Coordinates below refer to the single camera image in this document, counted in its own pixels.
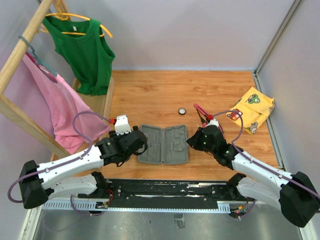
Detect yellow patterned cloth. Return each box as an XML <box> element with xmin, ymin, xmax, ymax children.
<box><xmin>225</xmin><ymin>87</ymin><xmax>276</xmax><ymax>135</ymax></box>

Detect pink utility knife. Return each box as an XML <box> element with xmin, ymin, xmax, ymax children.
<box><xmin>193</xmin><ymin>103</ymin><xmax>214</xmax><ymax>122</ymax></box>

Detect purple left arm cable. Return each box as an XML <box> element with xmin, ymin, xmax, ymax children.
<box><xmin>7</xmin><ymin>110</ymin><xmax>113</xmax><ymax>217</ymax></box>

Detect black electrical tape roll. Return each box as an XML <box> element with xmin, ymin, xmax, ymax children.
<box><xmin>178</xmin><ymin>107</ymin><xmax>187</xmax><ymax>116</ymax></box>

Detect wooden clothes rack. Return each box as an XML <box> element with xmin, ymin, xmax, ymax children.
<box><xmin>0</xmin><ymin>0</ymin><xmax>115</xmax><ymax>163</ymax></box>

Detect aluminium frame post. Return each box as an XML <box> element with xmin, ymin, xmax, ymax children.
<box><xmin>252</xmin><ymin>0</ymin><xmax>304</xmax><ymax>77</ymax></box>

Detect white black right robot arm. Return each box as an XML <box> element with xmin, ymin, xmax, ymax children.
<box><xmin>186</xmin><ymin>125</ymin><xmax>320</xmax><ymax>228</ymax></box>

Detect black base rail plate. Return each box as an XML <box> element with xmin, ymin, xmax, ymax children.
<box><xmin>76</xmin><ymin>178</ymin><xmax>247</xmax><ymax>209</ymax></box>

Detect grey clothes hanger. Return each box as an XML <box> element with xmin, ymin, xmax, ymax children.
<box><xmin>18</xmin><ymin>35</ymin><xmax>58</xmax><ymax>84</ymax></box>

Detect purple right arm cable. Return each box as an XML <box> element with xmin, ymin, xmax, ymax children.
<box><xmin>212</xmin><ymin>110</ymin><xmax>320</xmax><ymax>221</ymax></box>

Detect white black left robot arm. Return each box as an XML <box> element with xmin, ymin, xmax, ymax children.
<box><xmin>18</xmin><ymin>126</ymin><xmax>148</xmax><ymax>209</ymax></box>

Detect pink black screwdriver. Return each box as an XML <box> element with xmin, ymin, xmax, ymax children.
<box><xmin>197</xmin><ymin>110</ymin><xmax>207</xmax><ymax>128</ymax></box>

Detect grey plastic tool case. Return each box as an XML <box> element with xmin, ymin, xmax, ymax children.
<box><xmin>137</xmin><ymin>124</ymin><xmax>189</xmax><ymax>165</ymax></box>

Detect pink shirt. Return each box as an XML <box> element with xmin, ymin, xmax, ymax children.
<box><xmin>22</xmin><ymin>53</ymin><xmax>110</xmax><ymax>155</ymax></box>

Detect yellow clothes hanger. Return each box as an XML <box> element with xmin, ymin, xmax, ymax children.
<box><xmin>39</xmin><ymin>0</ymin><xmax>113</xmax><ymax>39</ymax></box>

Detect green tank top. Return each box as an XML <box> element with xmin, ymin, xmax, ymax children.
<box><xmin>42</xmin><ymin>16</ymin><xmax>116</xmax><ymax>96</ymax></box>

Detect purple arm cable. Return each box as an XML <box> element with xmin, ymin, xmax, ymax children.
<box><xmin>7</xmin><ymin>110</ymin><xmax>113</xmax><ymax>217</ymax></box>
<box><xmin>212</xmin><ymin>110</ymin><xmax>320</xmax><ymax>221</ymax></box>

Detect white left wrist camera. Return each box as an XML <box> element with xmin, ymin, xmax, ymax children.
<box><xmin>111</xmin><ymin>114</ymin><xmax>132</xmax><ymax>136</ymax></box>

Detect pink handled pliers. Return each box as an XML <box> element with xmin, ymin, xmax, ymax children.
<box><xmin>218</xmin><ymin>124</ymin><xmax>224</xmax><ymax>134</ymax></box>

